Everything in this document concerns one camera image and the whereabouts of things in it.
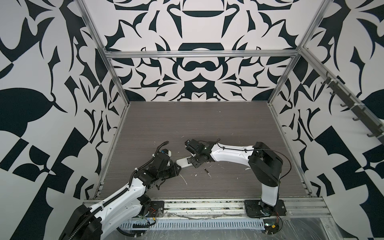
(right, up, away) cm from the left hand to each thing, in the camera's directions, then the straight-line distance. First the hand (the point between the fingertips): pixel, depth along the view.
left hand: (180, 165), depth 83 cm
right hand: (+8, +2, +6) cm, 10 cm away
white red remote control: (+1, 0, +7) cm, 7 cm away
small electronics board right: (+44, -24, -12) cm, 51 cm away
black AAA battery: (+14, -4, +4) cm, 15 cm away
